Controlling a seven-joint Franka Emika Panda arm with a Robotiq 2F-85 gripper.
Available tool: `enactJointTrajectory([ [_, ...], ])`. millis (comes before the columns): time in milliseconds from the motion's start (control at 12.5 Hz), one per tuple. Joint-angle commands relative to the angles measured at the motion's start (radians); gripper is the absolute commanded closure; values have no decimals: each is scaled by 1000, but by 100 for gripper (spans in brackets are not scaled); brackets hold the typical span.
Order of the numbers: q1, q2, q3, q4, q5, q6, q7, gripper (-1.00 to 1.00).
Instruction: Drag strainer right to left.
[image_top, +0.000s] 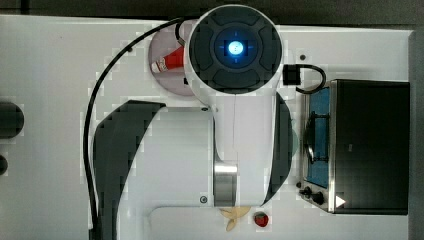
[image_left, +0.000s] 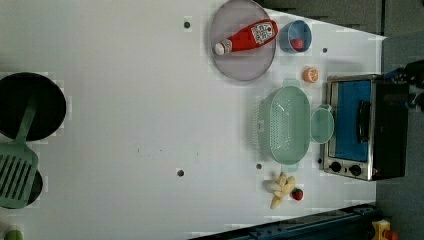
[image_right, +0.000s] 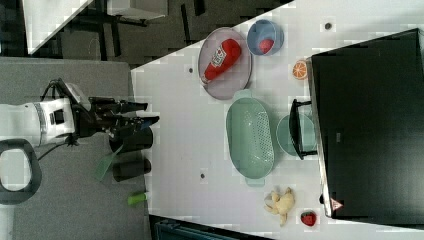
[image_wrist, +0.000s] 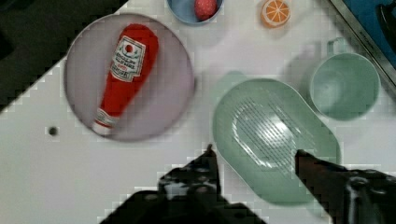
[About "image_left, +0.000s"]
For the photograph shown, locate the silver toaster oven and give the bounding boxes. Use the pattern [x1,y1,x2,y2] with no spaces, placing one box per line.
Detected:
[322,74,409,181]

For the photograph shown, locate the black round pan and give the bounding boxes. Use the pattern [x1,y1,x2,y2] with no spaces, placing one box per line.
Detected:
[0,72,66,141]

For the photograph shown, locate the red strawberry toy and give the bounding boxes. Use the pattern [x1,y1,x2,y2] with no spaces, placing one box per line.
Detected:
[291,188,304,201]

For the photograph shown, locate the orange slice toy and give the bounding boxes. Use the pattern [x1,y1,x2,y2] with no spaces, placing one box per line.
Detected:
[302,67,319,83]

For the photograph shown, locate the green slotted spatula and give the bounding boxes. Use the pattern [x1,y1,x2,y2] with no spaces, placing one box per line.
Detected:
[0,97,38,209]

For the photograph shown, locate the peeled banana toy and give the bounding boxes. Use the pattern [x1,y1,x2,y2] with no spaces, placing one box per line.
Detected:
[266,172,296,209]

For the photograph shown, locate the blue metal frame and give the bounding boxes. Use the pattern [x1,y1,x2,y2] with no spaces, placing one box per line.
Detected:
[191,204,382,240]

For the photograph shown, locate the red ketchup bottle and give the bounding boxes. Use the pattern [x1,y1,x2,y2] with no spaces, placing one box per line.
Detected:
[213,19,278,56]

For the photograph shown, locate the grey round plate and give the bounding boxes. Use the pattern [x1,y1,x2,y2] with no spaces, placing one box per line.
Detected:
[209,0,276,81]

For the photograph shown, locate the green plastic cup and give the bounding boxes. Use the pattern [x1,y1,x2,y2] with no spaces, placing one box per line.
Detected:
[310,104,335,144]

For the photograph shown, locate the green plastic strainer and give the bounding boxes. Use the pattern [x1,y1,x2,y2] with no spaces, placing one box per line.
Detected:
[253,79,311,173]

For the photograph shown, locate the green toy vegetable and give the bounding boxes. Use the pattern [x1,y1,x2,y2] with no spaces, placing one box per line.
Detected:
[4,230,24,240]

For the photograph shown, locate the blue bowl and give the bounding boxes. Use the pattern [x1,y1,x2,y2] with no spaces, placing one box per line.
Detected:
[278,20,312,53]

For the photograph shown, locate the red toy tomato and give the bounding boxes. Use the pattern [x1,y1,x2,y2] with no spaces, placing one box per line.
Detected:
[290,38,304,51]

